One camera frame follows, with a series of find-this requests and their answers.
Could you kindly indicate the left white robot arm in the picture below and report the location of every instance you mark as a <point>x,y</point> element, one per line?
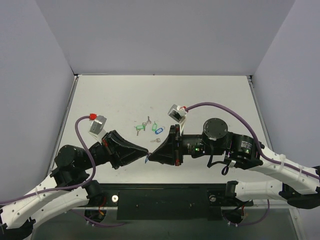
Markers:
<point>71,184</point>

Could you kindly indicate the grey key by green tag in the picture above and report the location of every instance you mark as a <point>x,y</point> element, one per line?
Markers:
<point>144,124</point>

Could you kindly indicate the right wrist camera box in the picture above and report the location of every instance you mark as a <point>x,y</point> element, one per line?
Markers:
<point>177,113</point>

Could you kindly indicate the loose silver key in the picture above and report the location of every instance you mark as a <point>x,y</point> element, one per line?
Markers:
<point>157,140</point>

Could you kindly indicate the green key tag left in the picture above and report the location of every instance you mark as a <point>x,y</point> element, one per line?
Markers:
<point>140,127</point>

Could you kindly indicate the grey key top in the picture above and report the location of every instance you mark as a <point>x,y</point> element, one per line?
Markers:
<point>148,120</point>

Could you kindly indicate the green key tag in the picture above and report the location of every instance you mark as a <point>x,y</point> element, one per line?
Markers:
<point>140,127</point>
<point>154,127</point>

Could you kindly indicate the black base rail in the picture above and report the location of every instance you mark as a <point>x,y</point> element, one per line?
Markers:
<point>173,201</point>

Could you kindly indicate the blue clear key tag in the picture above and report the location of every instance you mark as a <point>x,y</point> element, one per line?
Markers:
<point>159,130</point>

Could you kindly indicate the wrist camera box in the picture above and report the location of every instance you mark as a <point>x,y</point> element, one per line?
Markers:
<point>177,113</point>
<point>97,127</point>

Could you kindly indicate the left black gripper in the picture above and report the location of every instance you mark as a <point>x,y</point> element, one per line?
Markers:
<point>109,150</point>

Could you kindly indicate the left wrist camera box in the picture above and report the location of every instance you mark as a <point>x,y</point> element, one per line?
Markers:
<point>97,127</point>

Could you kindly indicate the green key tag right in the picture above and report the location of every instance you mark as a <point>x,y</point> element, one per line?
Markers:
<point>154,127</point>

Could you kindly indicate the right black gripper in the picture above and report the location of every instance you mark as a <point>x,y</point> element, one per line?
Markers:
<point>177,145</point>

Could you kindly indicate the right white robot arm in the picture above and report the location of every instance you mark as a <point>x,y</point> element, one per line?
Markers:
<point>297,185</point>

